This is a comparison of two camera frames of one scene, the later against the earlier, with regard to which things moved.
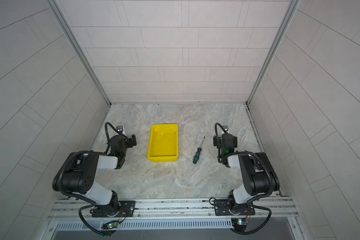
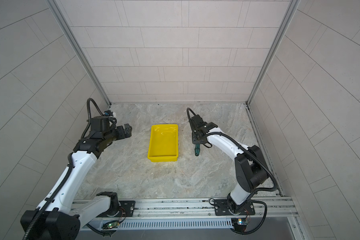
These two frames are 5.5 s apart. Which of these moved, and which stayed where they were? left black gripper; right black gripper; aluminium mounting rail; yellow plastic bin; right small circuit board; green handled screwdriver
Moved: green handled screwdriver; left black gripper; right black gripper
Stayed: aluminium mounting rail; yellow plastic bin; right small circuit board
